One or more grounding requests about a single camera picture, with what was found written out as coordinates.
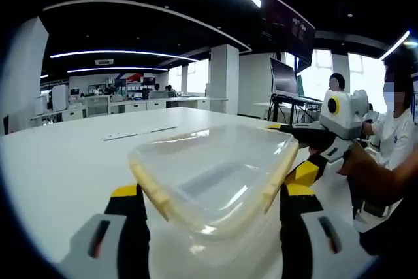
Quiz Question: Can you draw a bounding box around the laptop on stand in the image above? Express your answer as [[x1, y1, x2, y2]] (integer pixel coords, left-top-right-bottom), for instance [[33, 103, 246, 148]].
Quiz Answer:
[[269, 56, 300, 97]]

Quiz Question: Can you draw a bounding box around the clear lid with yellow latches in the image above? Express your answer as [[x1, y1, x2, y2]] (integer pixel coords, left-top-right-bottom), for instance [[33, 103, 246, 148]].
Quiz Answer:
[[127, 123, 300, 244]]

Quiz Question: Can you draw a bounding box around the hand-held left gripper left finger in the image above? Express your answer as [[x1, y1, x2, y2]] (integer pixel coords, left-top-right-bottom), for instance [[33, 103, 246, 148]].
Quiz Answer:
[[60, 184, 152, 279]]

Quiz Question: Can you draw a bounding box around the person's right hand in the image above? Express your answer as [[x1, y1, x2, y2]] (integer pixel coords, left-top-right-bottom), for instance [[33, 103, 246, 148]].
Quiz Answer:
[[336, 140, 393, 195]]

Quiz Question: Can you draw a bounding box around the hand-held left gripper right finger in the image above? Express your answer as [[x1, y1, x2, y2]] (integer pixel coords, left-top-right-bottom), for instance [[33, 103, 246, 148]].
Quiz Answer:
[[279, 182, 376, 279]]

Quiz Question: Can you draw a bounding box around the white appliance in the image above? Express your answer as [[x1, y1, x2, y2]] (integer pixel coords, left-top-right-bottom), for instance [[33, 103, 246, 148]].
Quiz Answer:
[[50, 84, 70, 112]]

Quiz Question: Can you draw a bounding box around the glass door cabinet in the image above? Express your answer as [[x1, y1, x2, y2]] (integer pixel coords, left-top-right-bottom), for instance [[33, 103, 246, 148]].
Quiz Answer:
[[84, 95, 111, 118]]

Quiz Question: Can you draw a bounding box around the large hanging dark screen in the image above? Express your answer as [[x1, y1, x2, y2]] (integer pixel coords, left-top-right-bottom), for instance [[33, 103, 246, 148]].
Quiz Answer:
[[260, 0, 317, 73]]

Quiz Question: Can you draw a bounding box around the straight ceiling light strip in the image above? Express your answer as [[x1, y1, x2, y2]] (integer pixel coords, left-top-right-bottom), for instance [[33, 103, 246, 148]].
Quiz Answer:
[[50, 50, 199, 63], [378, 29, 411, 61], [67, 66, 169, 74]]

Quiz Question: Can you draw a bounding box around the black monitor stand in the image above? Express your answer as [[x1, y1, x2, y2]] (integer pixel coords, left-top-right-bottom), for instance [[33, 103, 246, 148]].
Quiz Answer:
[[267, 93, 324, 125]]

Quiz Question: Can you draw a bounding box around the white cabinet row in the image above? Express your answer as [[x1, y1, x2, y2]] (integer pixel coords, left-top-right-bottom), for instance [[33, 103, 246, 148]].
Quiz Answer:
[[31, 95, 229, 123]]

